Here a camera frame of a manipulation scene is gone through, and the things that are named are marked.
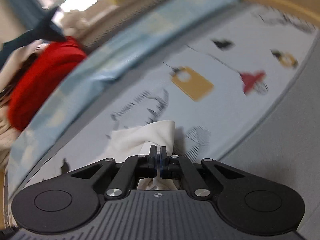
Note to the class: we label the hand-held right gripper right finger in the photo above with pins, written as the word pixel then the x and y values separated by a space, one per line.
pixel 162 163

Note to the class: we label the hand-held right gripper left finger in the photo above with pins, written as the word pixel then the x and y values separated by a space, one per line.
pixel 154 163

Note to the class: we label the white garment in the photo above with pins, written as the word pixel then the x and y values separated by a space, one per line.
pixel 157 132

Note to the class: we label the printed deer bed sheet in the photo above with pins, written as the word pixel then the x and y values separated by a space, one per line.
pixel 225 105

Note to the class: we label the light blue quilt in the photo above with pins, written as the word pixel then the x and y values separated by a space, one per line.
pixel 125 47

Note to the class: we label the red folded quilt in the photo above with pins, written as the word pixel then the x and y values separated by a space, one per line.
pixel 42 80

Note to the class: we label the white plush toy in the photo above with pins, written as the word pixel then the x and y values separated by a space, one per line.
pixel 73 20

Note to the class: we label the dark teal shark plush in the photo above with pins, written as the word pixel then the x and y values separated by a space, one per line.
pixel 50 30

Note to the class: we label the blue curtain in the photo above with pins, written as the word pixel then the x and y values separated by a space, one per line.
pixel 17 5

